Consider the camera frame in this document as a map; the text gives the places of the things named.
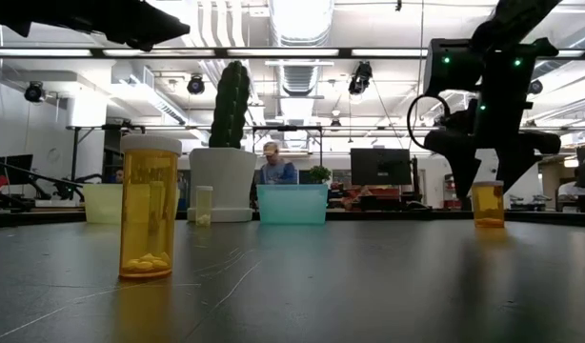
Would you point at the translucent teal plastic bin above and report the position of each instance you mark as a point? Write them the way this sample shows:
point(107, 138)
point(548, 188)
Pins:
point(292, 205)

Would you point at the small yellow pill bottle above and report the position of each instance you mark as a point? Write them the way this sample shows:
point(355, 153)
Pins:
point(204, 205)

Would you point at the amber bottle with yellow pills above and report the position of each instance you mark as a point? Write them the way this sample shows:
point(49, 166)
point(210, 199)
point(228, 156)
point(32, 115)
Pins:
point(149, 214)

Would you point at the black workstation frame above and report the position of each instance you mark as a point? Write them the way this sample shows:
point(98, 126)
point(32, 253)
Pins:
point(288, 127)

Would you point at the large black monitor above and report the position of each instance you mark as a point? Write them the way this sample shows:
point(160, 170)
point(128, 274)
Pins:
point(380, 167)

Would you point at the tall green cactus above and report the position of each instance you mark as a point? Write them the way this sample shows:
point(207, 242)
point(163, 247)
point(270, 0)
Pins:
point(229, 105)

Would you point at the person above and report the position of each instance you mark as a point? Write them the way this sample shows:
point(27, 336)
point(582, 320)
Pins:
point(566, 189)
point(117, 175)
point(278, 171)

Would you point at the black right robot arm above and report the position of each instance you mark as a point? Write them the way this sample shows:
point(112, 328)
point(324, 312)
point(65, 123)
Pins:
point(511, 19)

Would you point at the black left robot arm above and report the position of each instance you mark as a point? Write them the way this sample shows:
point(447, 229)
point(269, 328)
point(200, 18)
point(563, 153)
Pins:
point(106, 19)

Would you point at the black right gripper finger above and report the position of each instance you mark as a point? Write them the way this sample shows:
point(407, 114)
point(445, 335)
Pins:
point(457, 157)
point(516, 157)

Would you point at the white hexagonal plant pot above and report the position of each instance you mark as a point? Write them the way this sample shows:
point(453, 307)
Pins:
point(223, 181)

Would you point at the small green potted plant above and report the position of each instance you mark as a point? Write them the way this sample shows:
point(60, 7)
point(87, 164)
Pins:
point(320, 174)

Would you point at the black ceiling spot lamp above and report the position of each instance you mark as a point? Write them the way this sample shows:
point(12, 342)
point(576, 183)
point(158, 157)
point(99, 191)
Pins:
point(536, 87)
point(34, 91)
point(360, 78)
point(195, 85)

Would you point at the translucent yellow plastic bin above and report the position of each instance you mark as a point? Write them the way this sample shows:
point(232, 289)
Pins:
point(102, 205)

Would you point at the amber pill bottle white cap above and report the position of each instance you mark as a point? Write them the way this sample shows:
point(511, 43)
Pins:
point(488, 205)

